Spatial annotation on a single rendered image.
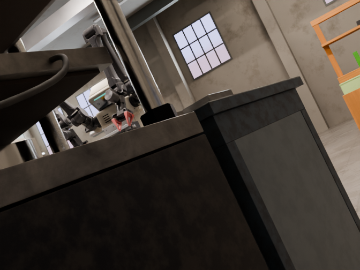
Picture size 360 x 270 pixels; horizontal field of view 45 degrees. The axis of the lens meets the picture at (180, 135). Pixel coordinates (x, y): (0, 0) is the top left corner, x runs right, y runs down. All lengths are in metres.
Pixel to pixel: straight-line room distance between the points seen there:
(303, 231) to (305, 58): 10.71
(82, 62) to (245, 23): 11.44
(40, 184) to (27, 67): 0.32
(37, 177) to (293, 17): 11.57
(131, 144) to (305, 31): 11.26
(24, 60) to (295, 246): 0.91
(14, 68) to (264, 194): 0.77
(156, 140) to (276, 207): 0.50
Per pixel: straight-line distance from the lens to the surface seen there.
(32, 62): 1.03
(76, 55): 1.11
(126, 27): 1.19
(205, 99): 1.57
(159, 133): 1.02
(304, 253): 1.42
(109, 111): 2.82
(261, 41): 12.31
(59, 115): 2.59
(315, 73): 12.00
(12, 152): 1.46
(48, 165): 0.81
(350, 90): 6.88
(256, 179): 1.31
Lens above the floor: 0.66
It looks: 4 degrees up
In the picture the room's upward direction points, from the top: 25 degrees counter-clockwise
